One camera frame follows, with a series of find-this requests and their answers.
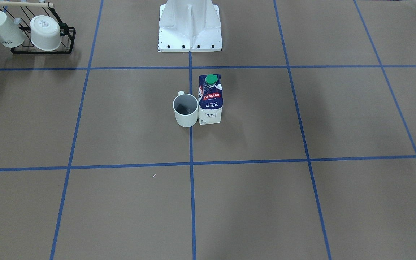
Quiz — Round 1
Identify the white mug lower rack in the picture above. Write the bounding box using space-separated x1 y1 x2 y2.
30 15 61 51

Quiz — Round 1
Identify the white mug upper rack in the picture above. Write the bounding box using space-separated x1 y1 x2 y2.
0 10 25 48

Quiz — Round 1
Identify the black wire mug rack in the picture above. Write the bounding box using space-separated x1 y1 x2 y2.
0 0 77 54

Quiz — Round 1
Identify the white HOME mug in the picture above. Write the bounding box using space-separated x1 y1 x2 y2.
172 91 198 128

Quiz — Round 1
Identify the blue Pascual milk carton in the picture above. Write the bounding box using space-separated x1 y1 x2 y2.
198 74 223 125

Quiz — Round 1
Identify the white mug rack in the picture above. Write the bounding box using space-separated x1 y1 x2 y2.
0 10 25 48
30 15 61 51

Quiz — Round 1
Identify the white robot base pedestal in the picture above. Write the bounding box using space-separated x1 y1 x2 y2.
157 0 223 52

